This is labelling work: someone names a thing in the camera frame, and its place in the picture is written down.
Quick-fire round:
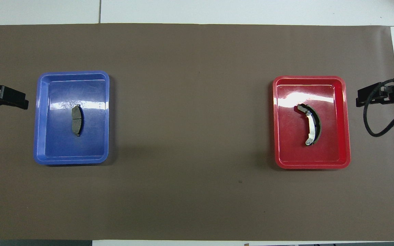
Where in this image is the dark grey brake pad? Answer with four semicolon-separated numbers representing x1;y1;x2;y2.
71;105;84;137

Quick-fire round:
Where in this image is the blue plastic tray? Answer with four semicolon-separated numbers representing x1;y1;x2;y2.
34;71;110;166

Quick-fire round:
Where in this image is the red plastic tray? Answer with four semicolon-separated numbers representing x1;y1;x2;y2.
273;76;351;169

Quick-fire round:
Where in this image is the brown table mat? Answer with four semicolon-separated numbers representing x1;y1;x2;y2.
0;23;394;241

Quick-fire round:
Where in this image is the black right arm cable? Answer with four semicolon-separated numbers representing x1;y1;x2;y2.
364;78;394;137

